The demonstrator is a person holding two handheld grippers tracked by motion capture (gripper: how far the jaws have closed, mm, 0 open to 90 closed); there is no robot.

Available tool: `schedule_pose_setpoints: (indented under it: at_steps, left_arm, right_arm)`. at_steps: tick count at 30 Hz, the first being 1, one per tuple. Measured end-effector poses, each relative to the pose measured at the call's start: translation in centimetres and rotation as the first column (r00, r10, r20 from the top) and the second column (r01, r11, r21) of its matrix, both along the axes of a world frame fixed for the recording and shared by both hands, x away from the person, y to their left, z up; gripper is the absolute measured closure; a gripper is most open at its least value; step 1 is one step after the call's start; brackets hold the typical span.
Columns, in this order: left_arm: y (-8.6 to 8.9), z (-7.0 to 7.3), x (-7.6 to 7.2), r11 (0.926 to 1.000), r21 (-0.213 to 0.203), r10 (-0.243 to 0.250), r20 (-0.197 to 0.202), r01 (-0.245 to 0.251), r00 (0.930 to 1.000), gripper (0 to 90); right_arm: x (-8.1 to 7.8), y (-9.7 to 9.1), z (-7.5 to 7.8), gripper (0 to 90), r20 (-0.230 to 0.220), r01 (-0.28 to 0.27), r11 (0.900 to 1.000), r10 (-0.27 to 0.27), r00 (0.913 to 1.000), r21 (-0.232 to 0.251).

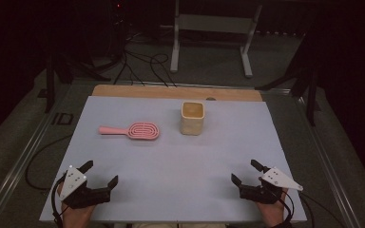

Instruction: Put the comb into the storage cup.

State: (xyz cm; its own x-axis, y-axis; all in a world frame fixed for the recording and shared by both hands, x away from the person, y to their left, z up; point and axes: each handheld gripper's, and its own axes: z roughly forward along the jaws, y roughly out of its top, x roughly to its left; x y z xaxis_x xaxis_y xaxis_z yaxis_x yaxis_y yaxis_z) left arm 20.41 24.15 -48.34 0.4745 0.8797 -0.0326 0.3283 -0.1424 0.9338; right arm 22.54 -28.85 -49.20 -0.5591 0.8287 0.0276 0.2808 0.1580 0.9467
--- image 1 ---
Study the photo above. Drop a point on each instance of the device with red light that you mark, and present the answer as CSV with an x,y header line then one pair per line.
x,y
118,5

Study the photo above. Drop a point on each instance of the person's right hand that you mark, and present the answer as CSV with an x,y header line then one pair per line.
x,y
274,212

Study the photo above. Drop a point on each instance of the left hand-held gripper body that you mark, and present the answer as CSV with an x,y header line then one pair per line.
x,y
72,180

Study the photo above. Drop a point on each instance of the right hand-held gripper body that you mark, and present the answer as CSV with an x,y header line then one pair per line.
x,y
277,179

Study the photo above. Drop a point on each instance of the black metal stand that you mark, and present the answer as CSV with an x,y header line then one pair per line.
x,y
50,82
310,95

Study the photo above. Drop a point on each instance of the beige square cup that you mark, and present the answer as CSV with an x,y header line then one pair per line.
x,y
192,125

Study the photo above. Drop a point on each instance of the white metal stand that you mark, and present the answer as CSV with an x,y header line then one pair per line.
x,y
214,23

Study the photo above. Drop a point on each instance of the black floor bracket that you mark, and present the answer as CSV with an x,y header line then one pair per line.
x,y
62,118

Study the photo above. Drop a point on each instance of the pink hairbrush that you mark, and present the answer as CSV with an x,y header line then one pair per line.
x,y
142,130

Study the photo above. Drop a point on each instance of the person's left hand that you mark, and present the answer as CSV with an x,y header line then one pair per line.
x,y
76,217

